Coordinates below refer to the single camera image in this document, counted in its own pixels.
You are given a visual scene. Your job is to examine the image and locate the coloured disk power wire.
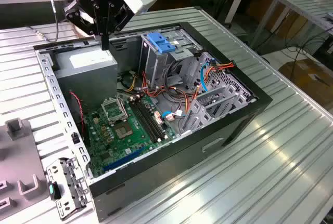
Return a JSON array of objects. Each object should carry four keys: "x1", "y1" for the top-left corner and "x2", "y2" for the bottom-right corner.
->
[{"x1": 185, "y1": 61, "x2": 236, "y2": 114}]

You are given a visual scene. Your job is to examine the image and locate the yellow main power wires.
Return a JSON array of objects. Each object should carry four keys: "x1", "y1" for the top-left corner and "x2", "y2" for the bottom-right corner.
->
[{"x1": 123, "y1": 74, "x2": 147, "y2": 93}]

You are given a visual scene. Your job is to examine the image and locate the metal slat side table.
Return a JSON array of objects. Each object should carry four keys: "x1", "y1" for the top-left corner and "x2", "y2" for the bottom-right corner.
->
[{"x1": 249, "y1": 0, "x2": 333, "y2": 53}]

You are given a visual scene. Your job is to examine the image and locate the red orange wire bundle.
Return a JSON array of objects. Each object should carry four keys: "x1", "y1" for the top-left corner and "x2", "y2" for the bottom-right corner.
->
[{"x1": 142, "y1": 70, "x2": 201, "y2": 117}]

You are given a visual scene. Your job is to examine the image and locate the black RAM slot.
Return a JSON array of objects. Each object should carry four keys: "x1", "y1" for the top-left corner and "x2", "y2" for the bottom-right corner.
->
[
  {"x1": 136, "y1": 98, "x2": 165, "y2": 141},
  {"x1": 129, "y1": 100, "x2": 158, "y2": 143},
  {"x1": 133, "y1": 99, "x2": 162, "y2": 142},
  {"x1": 140, "y1": 97, "x2": 169, "y2": 139}
]

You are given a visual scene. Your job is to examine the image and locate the grey metal drive cage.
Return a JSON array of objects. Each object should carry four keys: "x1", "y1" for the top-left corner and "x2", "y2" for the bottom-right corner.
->
[{"x1": 138, "y1": 30, "x2": 207, "y2": 91}]

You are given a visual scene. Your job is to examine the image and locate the green motherboard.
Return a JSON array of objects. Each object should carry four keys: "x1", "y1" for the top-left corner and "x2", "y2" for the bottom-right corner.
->
[{"x1": 83, "y1": 93, "x2": 181, "y2": 178}]

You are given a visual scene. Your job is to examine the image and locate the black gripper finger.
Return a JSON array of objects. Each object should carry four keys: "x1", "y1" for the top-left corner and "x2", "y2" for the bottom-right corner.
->
[
  {"x1": 63, "y1": 0, "x2": 106, "y2": 51},
  {"x1": 105, "y1": 3, "x2": 136, "y2": 51}
]

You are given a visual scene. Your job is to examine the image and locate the grey metal disk bay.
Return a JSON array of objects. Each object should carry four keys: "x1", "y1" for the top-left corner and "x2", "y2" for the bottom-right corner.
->
[{"x1": 179, "y1": 51, "x2": 259, "y2": 137}]

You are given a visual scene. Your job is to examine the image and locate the metal socket cover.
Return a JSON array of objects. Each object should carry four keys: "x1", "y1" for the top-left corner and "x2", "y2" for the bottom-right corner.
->
[{"x1": 100, "y1": 97, "x2": 129, "y2": 127}]

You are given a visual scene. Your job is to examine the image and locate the grey power supply unit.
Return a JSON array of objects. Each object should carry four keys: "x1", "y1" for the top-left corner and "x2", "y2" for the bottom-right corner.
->
[{"x1": 53, "y1": 44, "x2": 119, "y2": 110}]

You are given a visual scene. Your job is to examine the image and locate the blue data wire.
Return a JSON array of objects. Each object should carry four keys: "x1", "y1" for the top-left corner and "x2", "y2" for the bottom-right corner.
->
[{"x1": 161, "y1": 57, "x2": 217, "y2": 121}]

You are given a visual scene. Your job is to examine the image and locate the black cable with connector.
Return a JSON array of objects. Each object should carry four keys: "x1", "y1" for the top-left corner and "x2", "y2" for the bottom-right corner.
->
[{"x1": 27, "y1": 0, "x2": 61, "y2": 43}]

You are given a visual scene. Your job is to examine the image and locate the grey parts rack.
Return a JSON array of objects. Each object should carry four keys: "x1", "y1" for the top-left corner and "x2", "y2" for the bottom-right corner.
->
[{"x1": 0, "y1": 118, "x2": 52, "y2": 224}]

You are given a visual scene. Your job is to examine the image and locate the black thick cable bundle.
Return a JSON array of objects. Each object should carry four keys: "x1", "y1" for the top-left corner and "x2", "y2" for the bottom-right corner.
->
[{"x1": 162, "y1": 59, "x2": 190, "y2": 100}]

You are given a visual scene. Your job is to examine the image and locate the black open PC case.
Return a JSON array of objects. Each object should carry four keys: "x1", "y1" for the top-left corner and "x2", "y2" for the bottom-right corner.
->
[{"x1": 33, "y1": 21, "x2": 273, "y2": 223}]

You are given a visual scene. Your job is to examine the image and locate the black latch with blue tab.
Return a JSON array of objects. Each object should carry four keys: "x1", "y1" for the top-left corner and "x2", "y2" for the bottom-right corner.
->
[{"x1": 47, "y1": 180, "x2": 63, "y2": 201}]

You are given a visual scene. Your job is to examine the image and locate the blue drive cage latch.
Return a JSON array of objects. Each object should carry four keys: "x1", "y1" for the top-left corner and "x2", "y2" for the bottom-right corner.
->
[{"x1": 146, "y1": 32, "x2": 178, "y2": 55}]

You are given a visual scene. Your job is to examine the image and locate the red black fan wire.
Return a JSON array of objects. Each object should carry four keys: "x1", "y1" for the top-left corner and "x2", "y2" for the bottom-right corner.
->
[{"x1": 68, "y1": 90, "x2": 86, "y2": 134}]

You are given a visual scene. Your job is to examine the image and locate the brown cardboard box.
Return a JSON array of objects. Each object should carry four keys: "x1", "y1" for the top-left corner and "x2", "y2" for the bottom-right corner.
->
[{"x1": 277, "y1": 59, "x2": 333, "y2": 110}]

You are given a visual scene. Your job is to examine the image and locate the blue expansion slot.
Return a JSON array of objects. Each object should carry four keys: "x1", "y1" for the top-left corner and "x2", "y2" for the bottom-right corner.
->
[{"x1": 103, "y1": 146, "x2": 145, "y2": 173}]

